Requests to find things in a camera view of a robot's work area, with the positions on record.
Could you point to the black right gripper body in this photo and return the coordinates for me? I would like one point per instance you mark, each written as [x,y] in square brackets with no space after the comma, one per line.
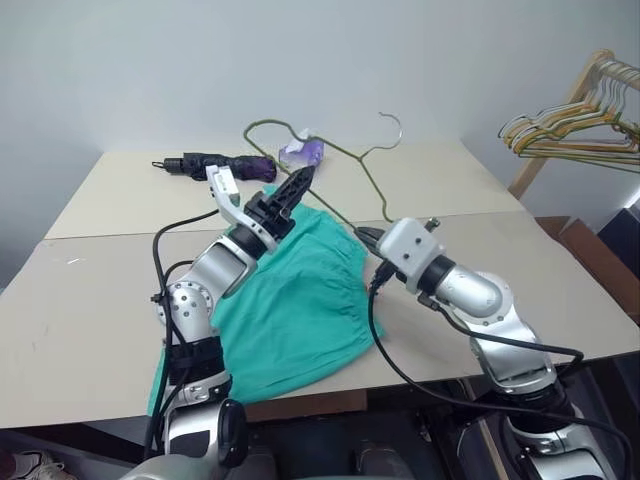
[381,250]

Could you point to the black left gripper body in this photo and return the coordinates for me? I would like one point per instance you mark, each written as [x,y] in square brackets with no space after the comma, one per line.
[265,212]

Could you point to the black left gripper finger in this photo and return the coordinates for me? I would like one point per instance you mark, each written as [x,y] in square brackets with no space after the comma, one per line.
[292,186]
[299,195]

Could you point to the green shorts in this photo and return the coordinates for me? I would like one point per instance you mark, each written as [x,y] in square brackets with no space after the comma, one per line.
[295,310]

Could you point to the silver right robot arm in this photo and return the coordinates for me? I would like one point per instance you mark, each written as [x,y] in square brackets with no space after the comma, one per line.
[480,292]

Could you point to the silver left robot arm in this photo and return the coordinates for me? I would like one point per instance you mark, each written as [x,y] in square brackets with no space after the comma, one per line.
[226,267]

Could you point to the purple plastic packet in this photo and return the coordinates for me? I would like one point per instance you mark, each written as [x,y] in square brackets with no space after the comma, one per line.
[302,151]

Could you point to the black purple folded umbrella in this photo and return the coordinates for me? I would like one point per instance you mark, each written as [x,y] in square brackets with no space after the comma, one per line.
[220,165]

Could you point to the wooden clothes rack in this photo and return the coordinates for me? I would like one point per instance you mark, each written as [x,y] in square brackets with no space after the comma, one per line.
[580,87]

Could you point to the white sneaker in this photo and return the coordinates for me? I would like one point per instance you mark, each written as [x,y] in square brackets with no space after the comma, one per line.
[30,465]

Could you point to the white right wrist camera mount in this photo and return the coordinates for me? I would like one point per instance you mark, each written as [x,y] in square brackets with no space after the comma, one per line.
[407,247]

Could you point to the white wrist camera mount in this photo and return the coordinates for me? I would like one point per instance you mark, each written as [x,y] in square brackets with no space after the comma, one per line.
[407,247]
[226,186]

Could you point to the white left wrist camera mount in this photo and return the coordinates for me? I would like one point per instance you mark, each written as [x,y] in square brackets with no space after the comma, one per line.
[226,186]

